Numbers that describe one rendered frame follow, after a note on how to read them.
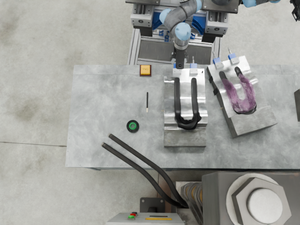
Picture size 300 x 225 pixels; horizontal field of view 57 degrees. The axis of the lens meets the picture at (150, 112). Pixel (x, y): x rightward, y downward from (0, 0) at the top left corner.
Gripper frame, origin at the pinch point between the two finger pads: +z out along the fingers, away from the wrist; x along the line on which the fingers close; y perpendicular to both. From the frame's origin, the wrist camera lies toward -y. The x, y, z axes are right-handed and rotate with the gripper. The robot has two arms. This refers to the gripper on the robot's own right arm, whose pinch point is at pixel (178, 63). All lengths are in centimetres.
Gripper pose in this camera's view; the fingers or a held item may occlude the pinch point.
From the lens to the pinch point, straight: 170.8
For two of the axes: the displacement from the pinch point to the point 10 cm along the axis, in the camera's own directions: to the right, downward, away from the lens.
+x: -10.0, 0.0, 0.3
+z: 0.3, 2.6, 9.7
